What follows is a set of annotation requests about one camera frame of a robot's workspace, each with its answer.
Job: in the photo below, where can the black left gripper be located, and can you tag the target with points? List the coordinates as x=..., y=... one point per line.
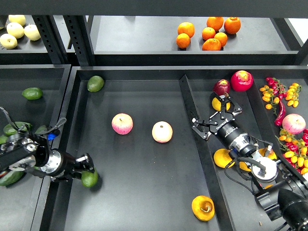
x=64, y=167

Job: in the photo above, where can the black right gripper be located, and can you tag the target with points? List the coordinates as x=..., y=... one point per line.
x=222, y=124

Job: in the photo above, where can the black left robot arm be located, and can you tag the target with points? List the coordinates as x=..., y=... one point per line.
x=30, y=152

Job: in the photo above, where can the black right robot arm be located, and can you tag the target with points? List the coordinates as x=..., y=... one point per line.
x=277, y=188

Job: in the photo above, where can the yellow pear right tray left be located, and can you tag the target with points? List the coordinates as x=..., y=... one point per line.
x=222, y=157

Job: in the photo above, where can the yellow pear right tray middle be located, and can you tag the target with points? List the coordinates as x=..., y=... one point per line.
x=243, y=166

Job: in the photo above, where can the dark avocado bottom left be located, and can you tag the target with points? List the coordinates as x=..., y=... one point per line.
x=10, y=177

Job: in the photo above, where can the dark green long avocado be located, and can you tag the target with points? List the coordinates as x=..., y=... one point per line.
x=10, y=130

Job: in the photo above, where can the dark avocado left edge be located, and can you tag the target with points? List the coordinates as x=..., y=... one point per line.
x=3, y=139

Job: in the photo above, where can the green avocado left tray top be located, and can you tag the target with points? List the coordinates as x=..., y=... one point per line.
x=32, y=93

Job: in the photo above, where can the green avocado tray corner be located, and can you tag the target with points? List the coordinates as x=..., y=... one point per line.
x=95, y=84

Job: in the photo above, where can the pale yellow pear right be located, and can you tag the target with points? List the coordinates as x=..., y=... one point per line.
x=31, y=32

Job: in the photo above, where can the pale yellow pear front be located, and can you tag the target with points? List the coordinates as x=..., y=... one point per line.
x=8, y=41

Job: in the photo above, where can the dark red apple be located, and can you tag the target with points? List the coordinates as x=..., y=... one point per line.
x=222, y=87

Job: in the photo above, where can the bright red apple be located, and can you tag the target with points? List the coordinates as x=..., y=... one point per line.
x=241, y=81

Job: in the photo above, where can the pale pink apple centre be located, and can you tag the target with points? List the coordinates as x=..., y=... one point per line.
x=162, y=132

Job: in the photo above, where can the pink apple left centre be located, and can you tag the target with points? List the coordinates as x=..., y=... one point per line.
x=122, y=123

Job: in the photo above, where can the red chili pepper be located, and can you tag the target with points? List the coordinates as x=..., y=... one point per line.
x=279, y=119

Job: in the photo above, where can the upper cherry tomato bunch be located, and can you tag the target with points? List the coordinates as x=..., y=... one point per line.
x=275, y=92

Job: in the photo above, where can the cherry tomato bunch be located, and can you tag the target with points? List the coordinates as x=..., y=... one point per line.
x=295, y=150
x=275, y=92

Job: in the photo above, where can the orange back front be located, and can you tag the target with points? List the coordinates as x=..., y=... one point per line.
x=212, y=44

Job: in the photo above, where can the orange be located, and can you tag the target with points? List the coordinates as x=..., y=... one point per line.
x=222, y=38
x=215, y=22
x=208, y=33
x=186, y=28
x=212, y=44
x=232, y=25
x=183, y=40

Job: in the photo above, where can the black centre tray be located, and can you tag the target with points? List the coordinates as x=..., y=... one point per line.
x=143, y=185

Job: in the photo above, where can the orange back right lower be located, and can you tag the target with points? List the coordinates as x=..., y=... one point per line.
x=222, y=38

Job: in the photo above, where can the orange back left lower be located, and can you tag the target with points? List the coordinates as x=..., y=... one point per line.
x=183, y=40

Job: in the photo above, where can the orange back centre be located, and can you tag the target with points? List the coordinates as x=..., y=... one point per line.
x=208, y=33

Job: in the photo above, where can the pink apple far right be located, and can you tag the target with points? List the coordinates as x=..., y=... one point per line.
x=294, y=123

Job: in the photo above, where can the lower cherry tomato bunch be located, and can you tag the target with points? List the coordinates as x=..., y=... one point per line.
x=295, y=150

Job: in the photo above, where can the orange back left upper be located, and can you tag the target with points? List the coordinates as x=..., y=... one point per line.
x=186, y=28

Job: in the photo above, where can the orange back top right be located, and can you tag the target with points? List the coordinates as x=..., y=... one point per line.
x=232, y=25

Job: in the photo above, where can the orange back top middle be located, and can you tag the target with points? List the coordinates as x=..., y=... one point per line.
x=215, y=22

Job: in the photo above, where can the black tray divider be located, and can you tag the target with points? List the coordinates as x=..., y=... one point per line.
x=224, y=218

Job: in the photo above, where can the dark avocado by tray wall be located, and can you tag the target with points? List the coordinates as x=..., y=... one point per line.
x=42, y=130

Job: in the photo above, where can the black metal shelf frame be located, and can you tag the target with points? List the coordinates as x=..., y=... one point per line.
x=144, y=32

